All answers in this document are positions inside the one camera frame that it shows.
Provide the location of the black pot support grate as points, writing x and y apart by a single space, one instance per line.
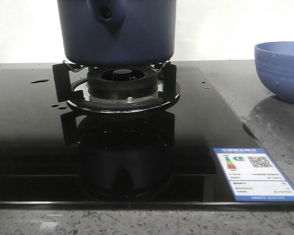
77 96

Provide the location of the dark blue cooking pot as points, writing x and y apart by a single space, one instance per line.
117 33

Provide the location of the black gas burner head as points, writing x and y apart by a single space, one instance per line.
121 83

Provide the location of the black glass gas stove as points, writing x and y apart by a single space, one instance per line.
55 157

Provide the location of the blue energy label sticker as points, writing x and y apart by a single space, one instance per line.
254 176

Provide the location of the light blue ceramic bowl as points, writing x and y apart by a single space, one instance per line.
274 62

